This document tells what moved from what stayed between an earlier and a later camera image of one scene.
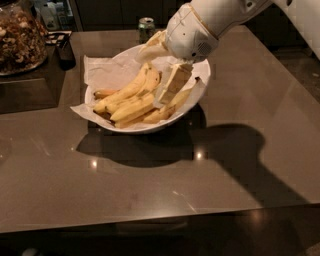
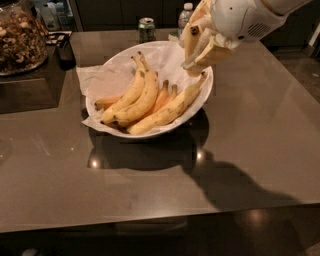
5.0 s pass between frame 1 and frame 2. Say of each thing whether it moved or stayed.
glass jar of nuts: stayed
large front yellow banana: moved
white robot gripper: moved
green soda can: stayed
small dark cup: stayed
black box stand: stayed
